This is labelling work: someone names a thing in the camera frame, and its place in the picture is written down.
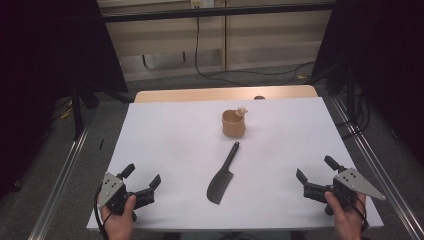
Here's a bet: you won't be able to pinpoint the left hand-held gripper cable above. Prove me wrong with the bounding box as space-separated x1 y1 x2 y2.
93 186 113 240

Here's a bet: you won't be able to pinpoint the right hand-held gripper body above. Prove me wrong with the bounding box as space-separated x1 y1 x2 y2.
324 167 387 216

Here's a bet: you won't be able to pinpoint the person's left hand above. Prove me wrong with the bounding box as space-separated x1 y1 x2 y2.
99 194 138 240

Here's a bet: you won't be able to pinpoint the hand-held gripper cable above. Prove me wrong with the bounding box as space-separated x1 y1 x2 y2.
93 186 113 240
349 195 370 234

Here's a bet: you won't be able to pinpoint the aluminium floor rail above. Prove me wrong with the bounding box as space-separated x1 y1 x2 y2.
28 113 96 240
331 96 424 240

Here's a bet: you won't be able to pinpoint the yellow floor cable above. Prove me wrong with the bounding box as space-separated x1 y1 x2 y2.
59 106 74 120

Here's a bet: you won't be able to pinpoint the black cleaver knife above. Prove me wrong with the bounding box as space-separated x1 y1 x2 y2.
206 141 241 205

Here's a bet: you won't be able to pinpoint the tan cup with small figure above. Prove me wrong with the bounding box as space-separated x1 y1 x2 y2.
221 105 249 138

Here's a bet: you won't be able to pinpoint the black hanging power cable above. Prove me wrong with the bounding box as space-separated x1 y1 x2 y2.
194 6 316 86

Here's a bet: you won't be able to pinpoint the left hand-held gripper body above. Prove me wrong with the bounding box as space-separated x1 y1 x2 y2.
97 171 138 223

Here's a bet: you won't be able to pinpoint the black floor cables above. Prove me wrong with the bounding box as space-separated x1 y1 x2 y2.
335 88 372 140

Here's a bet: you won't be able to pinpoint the black metal stand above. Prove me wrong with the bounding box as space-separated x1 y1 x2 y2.
325 63 358 122
70 79 101 141

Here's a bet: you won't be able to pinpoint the person's right hand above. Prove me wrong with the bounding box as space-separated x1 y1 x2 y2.
324 191 368 240

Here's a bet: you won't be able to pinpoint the black curtain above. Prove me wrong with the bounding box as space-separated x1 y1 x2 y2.
312 0 424 165
0 0 129 199

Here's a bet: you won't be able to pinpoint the black horizontal bar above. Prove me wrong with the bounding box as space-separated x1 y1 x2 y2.
99 3 336 24

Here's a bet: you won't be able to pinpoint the right hand-held gripper cable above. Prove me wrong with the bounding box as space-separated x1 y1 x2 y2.
349 195 370 234

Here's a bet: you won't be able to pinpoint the light wooden table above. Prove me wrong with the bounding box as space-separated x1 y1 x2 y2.
134 84 319 104

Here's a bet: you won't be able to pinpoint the white wall outlet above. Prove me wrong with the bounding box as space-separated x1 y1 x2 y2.
190 0 215 9

